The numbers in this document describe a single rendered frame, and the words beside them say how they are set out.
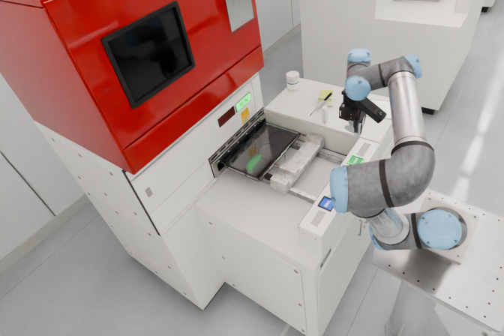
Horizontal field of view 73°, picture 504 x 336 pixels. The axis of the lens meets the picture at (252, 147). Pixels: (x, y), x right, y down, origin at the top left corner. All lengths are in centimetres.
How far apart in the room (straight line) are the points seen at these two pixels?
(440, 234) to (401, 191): 41
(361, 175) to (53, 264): 247
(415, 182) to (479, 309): 65
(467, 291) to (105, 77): 132
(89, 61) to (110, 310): 178
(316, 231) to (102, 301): 167
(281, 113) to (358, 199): 101
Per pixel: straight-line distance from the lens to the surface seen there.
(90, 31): 105
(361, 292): 224
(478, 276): 145
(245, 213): 152
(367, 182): 83
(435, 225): 121
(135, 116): 117
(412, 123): 93
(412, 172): 83
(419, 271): 140
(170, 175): 144
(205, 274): 199
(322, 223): 129
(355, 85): 109
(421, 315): 187
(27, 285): 296
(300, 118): 173
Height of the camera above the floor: 201
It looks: 41 degrees down
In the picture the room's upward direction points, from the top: 11 degrees counter-clockwise
